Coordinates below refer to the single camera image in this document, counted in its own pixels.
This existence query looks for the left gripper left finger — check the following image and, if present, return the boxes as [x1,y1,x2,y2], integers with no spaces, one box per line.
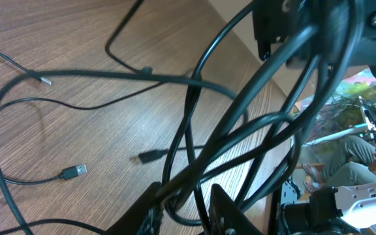
[103,181,163,235]

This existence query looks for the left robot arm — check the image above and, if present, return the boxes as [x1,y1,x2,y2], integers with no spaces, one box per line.
[108,1,376,234]

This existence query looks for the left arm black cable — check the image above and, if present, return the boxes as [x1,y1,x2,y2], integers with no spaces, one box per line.
[155,0,358,226]

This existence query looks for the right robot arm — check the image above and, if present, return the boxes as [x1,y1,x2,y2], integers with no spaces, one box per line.
[271,181,376,234]

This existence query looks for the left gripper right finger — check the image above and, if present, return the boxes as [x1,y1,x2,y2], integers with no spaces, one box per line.
[210,184,263,235]

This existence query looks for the seated person in background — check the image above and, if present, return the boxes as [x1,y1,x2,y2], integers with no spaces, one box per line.
[302,135,376,192]

